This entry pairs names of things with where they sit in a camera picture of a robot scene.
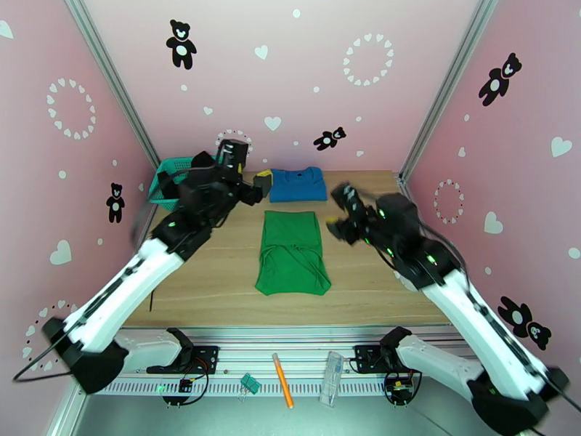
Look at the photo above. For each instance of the blue t-shirt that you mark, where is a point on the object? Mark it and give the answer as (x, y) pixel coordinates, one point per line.
(299, 189)

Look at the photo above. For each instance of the green t-shirt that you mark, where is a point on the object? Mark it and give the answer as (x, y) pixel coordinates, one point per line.
(290, 257)

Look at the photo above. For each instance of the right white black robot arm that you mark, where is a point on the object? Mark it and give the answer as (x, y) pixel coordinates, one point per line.
(490, 330)

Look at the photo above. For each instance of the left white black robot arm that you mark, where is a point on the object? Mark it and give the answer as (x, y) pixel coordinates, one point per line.
(118, 294)

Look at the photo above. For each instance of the teal plastic basket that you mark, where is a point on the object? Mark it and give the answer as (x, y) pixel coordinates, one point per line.
(174, 164)

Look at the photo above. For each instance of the small upright bear sticker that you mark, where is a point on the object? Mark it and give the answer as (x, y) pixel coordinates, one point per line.
(119, 216)

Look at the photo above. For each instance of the clear plastic case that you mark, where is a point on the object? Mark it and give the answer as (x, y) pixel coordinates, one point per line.
(331, 380)

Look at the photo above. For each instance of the circuit board with yellow connector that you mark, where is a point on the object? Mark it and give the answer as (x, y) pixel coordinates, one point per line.
(399, 388)

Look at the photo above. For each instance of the orange pen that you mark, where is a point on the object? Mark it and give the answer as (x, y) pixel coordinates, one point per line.
(282, 380)

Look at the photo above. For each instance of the large tilted bear sticker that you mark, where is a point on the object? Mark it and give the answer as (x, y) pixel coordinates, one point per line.
(486, 98)

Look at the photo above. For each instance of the upside down bear sticker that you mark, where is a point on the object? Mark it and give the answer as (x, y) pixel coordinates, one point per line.
(540, 337)

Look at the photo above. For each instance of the green binder clip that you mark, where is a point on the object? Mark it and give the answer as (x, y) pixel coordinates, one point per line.
(254, 388)
(247, 379)

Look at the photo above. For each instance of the small black circuit board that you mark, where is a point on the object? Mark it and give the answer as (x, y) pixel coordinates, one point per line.
(184, 385)

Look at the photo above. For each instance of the aluminium base frame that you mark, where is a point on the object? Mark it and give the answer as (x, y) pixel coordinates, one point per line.
(295, 344)

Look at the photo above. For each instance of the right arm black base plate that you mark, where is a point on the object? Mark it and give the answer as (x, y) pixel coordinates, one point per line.
(367, 355)

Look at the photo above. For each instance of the aluminium frame post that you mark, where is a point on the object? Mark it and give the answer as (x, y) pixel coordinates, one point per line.
(113, 80)
(450, 80)

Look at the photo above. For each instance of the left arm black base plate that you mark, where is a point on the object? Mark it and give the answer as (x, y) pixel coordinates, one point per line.
(204, 355)

